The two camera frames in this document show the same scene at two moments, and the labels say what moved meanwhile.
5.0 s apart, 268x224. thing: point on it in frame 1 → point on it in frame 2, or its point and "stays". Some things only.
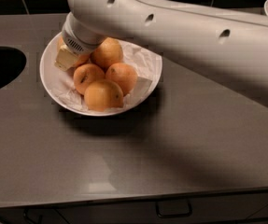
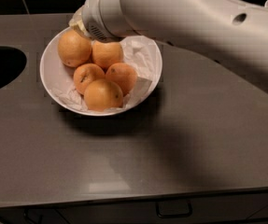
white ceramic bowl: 109,79 stays
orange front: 103,95 stays
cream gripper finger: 65,59 → 77,22
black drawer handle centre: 174,209 stays
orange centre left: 86,74 stays
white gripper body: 77,44 → 91,20
